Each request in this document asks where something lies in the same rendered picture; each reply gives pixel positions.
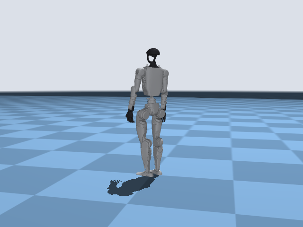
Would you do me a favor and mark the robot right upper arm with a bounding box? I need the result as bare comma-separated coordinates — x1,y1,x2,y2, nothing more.
160,69,169,93

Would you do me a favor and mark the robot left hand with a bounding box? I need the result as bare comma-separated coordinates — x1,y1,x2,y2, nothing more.
126,106,134,122

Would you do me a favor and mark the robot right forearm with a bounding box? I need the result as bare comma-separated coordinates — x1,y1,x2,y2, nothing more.
160,91,168,109

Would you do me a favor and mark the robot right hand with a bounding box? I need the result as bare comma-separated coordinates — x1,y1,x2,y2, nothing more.
161,106,166,122

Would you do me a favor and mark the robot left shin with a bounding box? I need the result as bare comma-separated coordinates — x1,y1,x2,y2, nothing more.
141,141,152,174

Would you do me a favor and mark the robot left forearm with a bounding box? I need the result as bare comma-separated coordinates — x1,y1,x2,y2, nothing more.
128,86,137,110

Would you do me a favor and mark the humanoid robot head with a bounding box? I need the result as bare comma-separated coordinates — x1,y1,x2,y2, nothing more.
146,48,160,68

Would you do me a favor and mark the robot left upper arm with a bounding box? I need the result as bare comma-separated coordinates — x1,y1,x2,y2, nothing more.
134,68,146,93

